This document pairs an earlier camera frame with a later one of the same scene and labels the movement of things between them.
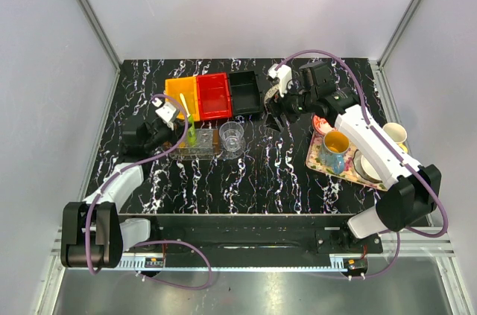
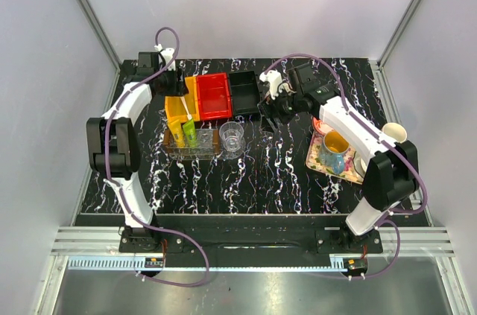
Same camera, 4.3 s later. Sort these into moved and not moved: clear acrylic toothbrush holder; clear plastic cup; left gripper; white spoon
Moved: left gripper
Not moved: white spoon; clear acrylic toothbrush holder; clear plastic cup
